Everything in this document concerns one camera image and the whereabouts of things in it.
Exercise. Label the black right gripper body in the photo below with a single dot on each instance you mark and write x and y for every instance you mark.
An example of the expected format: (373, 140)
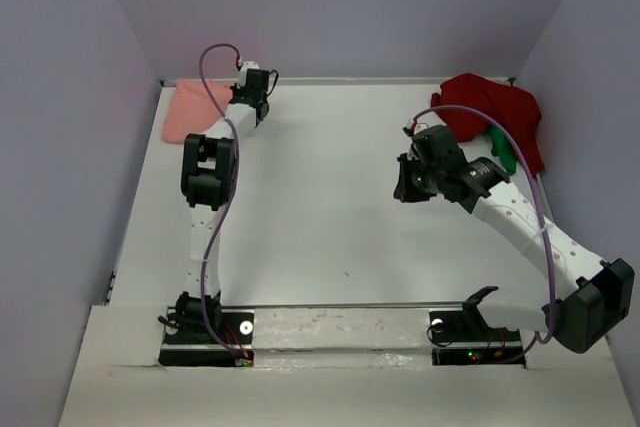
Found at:
(418, 183)

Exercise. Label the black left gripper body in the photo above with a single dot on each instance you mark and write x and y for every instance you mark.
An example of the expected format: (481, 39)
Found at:
(236, 92)

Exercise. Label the pink t shirt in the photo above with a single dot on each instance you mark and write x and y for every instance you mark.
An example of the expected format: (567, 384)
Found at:
(190, 111)

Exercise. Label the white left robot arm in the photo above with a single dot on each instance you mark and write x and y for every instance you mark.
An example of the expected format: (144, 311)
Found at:
(208, 177)

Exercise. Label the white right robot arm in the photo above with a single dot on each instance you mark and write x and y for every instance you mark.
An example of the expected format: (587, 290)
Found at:
(586, 296)

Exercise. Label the green t shirt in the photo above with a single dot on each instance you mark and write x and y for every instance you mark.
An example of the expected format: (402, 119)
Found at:
(501, 149)

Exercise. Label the red t shirt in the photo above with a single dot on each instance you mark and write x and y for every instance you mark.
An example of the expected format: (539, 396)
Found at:
(513, 108)

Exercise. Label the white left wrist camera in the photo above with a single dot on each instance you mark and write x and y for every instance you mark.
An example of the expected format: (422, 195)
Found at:
(245, 69)

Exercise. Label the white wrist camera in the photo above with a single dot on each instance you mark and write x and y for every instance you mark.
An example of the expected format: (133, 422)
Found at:
(414, 126)
(245, 69)

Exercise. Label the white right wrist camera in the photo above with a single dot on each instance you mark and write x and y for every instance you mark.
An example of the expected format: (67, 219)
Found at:
(414, 126)

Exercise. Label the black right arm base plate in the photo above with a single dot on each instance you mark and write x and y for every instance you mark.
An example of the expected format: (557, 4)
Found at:
(459, 339)

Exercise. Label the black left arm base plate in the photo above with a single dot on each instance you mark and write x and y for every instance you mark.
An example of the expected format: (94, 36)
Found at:
(185, 345)

